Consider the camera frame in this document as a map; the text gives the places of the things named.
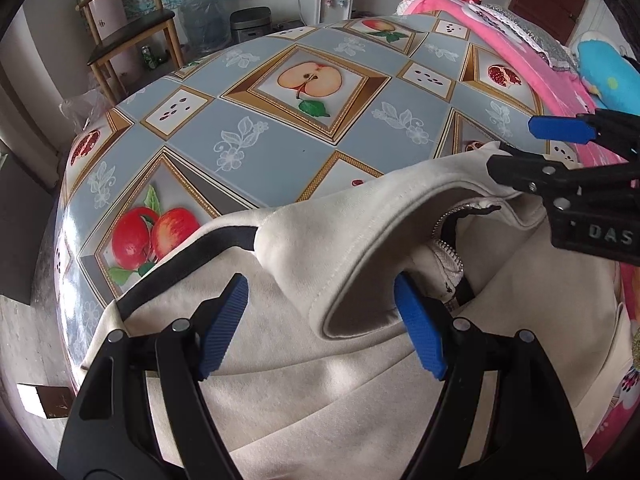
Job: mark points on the clear plastic bag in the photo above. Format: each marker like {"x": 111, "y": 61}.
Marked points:
{"x": 85, "y": 107}

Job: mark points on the cream zip jacket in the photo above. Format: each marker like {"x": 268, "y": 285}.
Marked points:
{"x": 320, "y": 410}

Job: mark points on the wooden chair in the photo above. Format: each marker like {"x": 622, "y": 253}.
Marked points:
{"x": 135, "y": 30}

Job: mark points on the dark rice cooker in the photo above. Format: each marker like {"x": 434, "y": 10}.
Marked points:
{"x": 250, "y": 25}

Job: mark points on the white curtain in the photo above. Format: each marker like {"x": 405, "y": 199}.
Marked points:
{"x": 25, "y": 90}

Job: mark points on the empty clear water jug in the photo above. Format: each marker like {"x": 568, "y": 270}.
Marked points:
{"x": 205, "y": 22}

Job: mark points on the brown wooden door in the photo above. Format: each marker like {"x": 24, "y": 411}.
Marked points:
{"x": 550, "y": 0}

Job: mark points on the green can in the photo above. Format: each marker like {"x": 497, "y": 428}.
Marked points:
{"x": 146, "y": 57}

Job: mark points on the white water dispenser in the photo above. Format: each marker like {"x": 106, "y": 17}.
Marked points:
{"x": 330, "y": 5}

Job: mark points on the pink floral blanket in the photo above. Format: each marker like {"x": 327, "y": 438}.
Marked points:
{"x": 520, "y": 60}

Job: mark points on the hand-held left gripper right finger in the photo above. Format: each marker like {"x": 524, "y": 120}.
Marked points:
{"x": 422, "y": 330}

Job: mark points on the fruit print tablecloth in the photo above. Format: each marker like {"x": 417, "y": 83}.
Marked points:
{"x": 280, "y": 160}

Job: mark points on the dark grey cabinet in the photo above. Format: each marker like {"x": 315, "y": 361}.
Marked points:
{"x": 22, "y": 230}

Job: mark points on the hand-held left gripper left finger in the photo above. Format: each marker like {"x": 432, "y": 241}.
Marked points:
{"x": 225, "y": 327}

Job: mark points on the brown and white box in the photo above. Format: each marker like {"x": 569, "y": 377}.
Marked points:
{"x": 47, "y": 400}

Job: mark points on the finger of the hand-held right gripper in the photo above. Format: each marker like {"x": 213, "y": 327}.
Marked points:
{"x": 520, "y": 170}
{"x": 560, "y": 129}

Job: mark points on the blue plush toy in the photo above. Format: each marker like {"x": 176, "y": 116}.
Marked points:
{"x": 605, "y": 70}

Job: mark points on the grey quilted cushion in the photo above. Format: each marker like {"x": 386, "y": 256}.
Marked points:
{"x": 530, "y": 30}

